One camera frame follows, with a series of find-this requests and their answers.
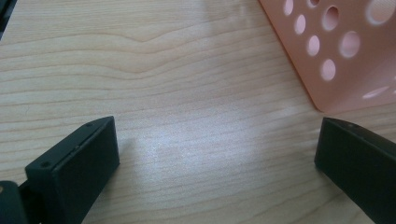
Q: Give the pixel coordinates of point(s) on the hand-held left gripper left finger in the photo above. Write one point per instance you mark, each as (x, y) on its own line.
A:
(74, 168)

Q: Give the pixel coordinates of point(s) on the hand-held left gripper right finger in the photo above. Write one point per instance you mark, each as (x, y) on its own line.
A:
(361, 165)

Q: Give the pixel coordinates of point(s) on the pink plastic basket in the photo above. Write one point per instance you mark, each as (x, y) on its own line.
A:
(348, 77)

